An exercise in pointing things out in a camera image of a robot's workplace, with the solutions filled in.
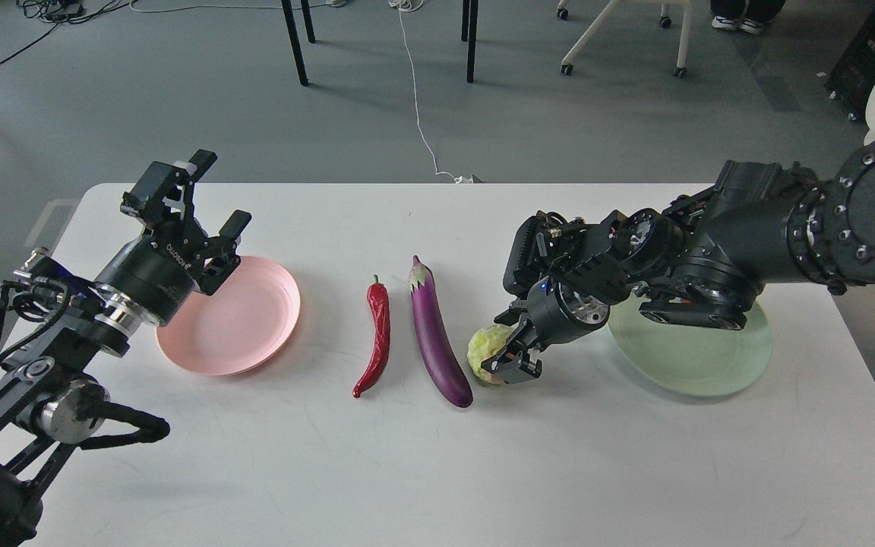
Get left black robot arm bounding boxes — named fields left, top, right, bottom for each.
left=0, top=150, right=252, bottom=546

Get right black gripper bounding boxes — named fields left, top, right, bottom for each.
left=482, top=280, right=611, bottom=384

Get pink plate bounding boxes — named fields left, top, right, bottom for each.
left=156, top=255, right=301, bottom=376

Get green yellow apple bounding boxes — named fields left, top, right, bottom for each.
left=466, top=324, right=514, bottom=387

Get light green plate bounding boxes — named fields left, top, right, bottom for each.
left=607, top=296, right=774, bottom=397

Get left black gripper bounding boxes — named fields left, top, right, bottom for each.
left=94, top=150, right=252, bottom=326

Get black table legs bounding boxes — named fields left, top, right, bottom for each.
left=280, top=1, right=479, bottom=87

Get person legs black trousers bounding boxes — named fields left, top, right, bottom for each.
left=709, top=0, right=787, bottom=36

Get white rolling chair base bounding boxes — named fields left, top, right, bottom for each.
left=558, top=1, right=695, bottom=82

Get purple eggplant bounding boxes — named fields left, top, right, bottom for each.
left=409, top=255, right=475, bottom=408

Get black cables on floor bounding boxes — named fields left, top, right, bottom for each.
left=0, top=0, right=134, bottom=90

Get white cable on floor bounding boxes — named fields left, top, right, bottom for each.
left=388, top=0, right=476, bottom=184

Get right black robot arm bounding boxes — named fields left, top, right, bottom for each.
left=482, top=140, right=875, bottom=384

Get red chili pepper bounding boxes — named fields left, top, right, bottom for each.
left=352, top=276, right=391, bottom=398

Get black equipment case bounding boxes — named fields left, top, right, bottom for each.
left=824, top=6, right=875, bottom=122

